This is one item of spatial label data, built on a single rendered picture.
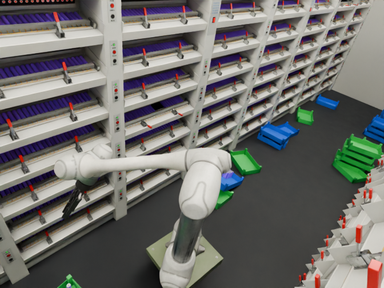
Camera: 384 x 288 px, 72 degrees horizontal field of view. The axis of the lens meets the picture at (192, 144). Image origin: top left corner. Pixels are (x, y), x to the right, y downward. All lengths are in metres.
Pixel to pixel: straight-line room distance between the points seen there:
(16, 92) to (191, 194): 0.82
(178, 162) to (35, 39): 0.73
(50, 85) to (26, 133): 0.24
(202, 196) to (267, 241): 1.38
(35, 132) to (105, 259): 0.99
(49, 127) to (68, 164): 0.31
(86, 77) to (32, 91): 0.25
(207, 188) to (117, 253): 1.20
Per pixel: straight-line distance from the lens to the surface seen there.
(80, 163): 1.18
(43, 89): 1.32
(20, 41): 1.24
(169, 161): 1.14
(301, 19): 3.00
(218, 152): 1.07
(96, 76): 1.41
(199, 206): 0.91
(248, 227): 2.26
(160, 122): 1.80
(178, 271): 1.40
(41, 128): 1.42
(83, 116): 1.47
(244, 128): 3.02
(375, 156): 3.26
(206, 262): 1.72
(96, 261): 2.01
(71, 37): 1.29
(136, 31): 1.44
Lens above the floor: 1.74
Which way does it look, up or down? 37 degrees down
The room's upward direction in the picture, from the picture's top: 9 degrees clockwise
